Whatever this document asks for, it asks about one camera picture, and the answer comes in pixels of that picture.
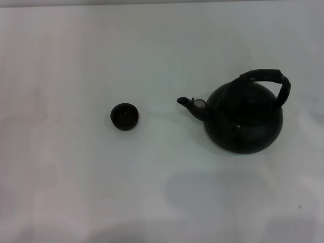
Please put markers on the black round teapot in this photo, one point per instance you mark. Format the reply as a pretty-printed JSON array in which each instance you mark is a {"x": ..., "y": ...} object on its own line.
[{"x": 243, "y": 126}]

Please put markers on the dark brown teacup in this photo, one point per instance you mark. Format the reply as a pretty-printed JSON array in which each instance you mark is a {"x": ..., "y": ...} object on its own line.
[{"x": 124, "y": 117}]

